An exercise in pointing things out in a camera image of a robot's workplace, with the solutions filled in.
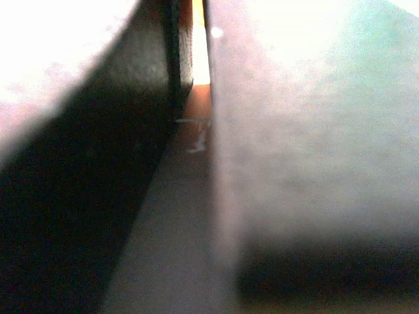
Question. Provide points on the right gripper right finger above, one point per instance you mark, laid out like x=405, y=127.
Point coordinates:
x=315, y=155

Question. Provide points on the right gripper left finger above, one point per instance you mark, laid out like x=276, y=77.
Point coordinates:
x=70, y=195

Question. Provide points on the orange t shirt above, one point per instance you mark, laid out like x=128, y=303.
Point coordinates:
x=194, y=60

